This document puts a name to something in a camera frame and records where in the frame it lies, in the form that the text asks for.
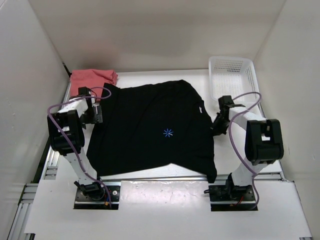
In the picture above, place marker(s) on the black t shirt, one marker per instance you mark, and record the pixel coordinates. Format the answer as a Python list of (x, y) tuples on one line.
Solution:
[(152, 126)]

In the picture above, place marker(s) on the white plastic laundry basket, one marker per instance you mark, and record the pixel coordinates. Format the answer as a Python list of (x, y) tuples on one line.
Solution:
[(233, 76)]

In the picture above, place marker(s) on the pink t shirt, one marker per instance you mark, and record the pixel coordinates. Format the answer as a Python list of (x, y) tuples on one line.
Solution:
[(93, 78)]

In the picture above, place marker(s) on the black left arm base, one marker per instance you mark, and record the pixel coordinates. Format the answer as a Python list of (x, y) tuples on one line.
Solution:
[(95, 197)]

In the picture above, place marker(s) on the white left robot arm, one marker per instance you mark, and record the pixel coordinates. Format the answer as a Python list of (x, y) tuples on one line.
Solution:
[(66, 122)]

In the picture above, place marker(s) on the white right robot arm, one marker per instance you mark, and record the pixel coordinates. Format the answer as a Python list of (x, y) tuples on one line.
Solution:
[(263, 143)]

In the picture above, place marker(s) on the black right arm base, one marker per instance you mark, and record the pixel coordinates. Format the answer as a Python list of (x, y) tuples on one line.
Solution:
[(228, 197)]

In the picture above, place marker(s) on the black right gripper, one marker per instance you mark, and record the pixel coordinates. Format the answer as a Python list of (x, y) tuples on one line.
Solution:
[(216, 130)]

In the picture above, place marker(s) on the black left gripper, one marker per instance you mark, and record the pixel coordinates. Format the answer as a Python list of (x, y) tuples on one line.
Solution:
[(97, 118)]

